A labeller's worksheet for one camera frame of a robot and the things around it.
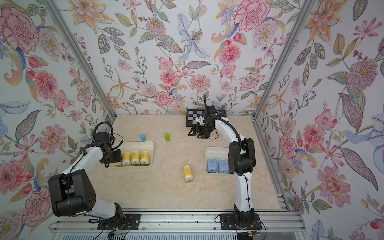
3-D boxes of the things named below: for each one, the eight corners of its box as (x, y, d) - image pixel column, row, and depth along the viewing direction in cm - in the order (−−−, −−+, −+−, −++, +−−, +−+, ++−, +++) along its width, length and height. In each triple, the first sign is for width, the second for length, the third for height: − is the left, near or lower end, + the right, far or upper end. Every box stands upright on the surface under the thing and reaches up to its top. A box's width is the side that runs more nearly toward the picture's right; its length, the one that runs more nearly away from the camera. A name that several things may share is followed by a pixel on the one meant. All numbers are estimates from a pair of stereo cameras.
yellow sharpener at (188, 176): (185, 183, 88) (185, 177, 82) (183, 171, 93) (182, 165, 87) (192, 181, 89) (192, 176, 83) (190, 170, 93) (190, 164, 87)
